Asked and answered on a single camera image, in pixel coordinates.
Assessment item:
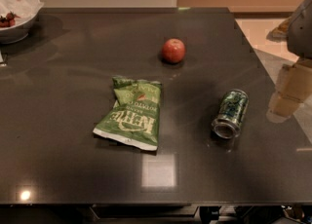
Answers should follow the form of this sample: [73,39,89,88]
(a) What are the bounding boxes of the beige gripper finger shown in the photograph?
[266,57,312,123]

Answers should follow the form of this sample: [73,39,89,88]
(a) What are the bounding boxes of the green soda can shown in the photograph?
[212,89,249,139]

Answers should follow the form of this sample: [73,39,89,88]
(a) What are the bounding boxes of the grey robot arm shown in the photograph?
[266,0,312,123]

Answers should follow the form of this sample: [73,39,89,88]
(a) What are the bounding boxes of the red apple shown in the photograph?
[161,38,185,64]

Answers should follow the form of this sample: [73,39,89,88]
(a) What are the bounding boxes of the green kettle chips bag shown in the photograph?
[93,76,162,151]

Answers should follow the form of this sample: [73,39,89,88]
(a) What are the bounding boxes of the white bowl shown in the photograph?
[0,13,38,44]

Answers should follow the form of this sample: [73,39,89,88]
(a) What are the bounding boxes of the red strawberries in bowl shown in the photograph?
[0,12,18,28]

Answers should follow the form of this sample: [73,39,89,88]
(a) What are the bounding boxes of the white napkin in bowl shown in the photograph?
[0,0,44,19]

